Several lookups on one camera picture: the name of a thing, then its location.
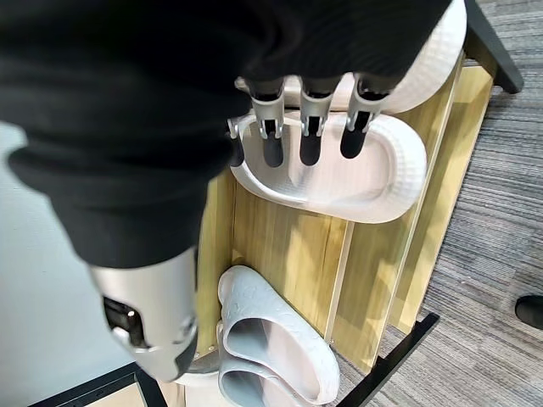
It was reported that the robot dark foot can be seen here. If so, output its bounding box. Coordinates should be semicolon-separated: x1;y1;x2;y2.
514;294;543;331

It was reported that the white waffle-textured slipper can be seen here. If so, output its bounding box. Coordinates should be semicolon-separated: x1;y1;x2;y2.
229;109;428;224
235;0;468;114

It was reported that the wooden shoe rack black frame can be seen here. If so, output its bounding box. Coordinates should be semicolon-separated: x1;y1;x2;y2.
29;0;524;407

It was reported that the light grey embossed slipper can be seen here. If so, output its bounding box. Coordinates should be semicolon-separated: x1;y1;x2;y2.
215;320;317;407
217;265;340;405

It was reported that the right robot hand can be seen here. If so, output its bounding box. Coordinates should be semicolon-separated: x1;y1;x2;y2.
0;0;451;382

